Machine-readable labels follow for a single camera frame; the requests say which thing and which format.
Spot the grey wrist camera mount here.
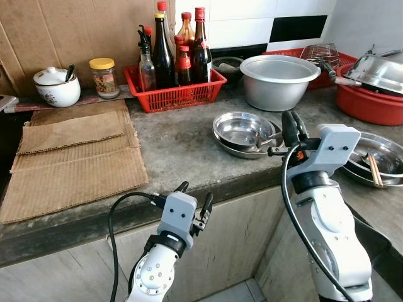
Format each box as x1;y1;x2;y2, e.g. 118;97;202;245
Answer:
157;192;200;251
293;124;362;184

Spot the steel wire strainer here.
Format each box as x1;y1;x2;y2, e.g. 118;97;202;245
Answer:
300;42;341;69

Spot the clear oil dispenser bottle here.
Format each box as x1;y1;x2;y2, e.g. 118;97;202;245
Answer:
137;25;157;92

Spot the tall dark sauce bottle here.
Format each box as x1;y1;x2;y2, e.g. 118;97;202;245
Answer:
152;1;176;89

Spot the amber bottle with red cap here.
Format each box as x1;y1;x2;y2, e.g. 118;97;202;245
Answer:
177;11;195;48

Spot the dark bottle with red cap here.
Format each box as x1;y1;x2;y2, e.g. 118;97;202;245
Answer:
191;7;213;84

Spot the wide stainless steel bowl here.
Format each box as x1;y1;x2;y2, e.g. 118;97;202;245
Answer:
212;129;285;159

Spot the large aluminium pot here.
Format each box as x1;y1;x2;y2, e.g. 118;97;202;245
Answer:
239;55;322;113

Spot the brown cardboard wall sheet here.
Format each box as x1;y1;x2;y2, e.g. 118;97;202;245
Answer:
0;0;177;96

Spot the glass jar with yellow lid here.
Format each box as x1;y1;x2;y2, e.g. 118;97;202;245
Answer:
89;58;121;100

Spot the steel utensil with pale handle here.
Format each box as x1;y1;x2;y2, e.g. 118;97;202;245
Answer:
317;57;364;86

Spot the white ceramic lidded jar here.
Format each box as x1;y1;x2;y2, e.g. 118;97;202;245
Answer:
33;65;82;108

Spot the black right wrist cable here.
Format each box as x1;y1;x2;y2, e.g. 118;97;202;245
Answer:
280;145;355;302

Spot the small red label bottle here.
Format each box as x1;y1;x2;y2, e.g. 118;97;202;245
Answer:
174;36;194;87

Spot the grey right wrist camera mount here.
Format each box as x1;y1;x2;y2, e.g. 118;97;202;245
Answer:
293;124;362;184

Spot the wooden chopstick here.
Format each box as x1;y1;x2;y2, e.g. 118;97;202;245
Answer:
370;153;383;188
367;153;378;187

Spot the stainless steel domed lid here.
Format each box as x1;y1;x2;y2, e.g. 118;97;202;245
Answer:
343;49;403;96

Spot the large corrugated cardboard mat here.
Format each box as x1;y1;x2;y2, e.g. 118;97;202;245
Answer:
0;99;150;225

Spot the red plastic basket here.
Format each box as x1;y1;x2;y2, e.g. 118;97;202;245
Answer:
123;65;228;114

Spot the red plastic dish rack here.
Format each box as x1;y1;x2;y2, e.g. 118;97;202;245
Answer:
261;46;360;89

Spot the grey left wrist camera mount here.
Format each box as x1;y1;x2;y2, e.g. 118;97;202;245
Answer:
157;192;200;251

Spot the small corrugated cardboard piece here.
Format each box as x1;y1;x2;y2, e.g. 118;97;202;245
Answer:
16;110;128;156

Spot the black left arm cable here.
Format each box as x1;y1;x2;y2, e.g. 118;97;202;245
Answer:
108;191;168;302

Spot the grey wood counter cabinet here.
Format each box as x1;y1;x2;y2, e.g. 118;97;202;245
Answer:
0;186;403;302

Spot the red plastic basin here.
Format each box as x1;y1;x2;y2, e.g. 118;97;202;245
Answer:
334;63;403;126

